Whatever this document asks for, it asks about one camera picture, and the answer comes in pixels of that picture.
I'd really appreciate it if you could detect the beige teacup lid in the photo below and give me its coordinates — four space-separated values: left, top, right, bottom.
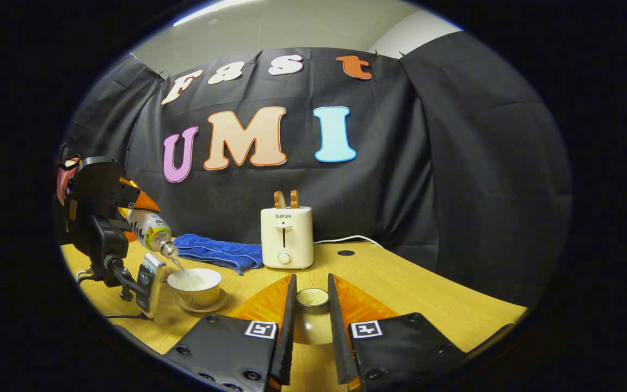
293 288 331 345

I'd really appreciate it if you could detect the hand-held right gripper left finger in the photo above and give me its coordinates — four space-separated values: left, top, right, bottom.
164 274 298 392

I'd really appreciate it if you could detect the cream white toaster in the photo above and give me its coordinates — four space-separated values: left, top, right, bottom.
261 206 314 270

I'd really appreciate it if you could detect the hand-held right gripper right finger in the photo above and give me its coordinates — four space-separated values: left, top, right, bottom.
327 273 466 392

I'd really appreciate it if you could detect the blue folded towel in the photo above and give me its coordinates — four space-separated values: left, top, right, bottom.
174 234 263 275

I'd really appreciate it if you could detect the beige ceramic teacup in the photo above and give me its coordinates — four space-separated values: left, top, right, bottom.
167 268 223 307

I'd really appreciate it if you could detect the clear plastic water bottle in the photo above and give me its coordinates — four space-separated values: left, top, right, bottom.
127 209 179 258

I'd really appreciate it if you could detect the black backdrop cloth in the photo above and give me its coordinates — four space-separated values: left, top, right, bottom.
58 47 573 305

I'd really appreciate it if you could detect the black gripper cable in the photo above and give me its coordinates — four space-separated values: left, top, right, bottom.
77 268 148 323

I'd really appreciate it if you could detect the white toaster power cable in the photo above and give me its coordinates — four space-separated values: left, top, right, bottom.
313 235 386 249

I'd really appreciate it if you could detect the beige ceramic saucer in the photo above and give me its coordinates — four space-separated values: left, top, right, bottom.
174 289 228 314

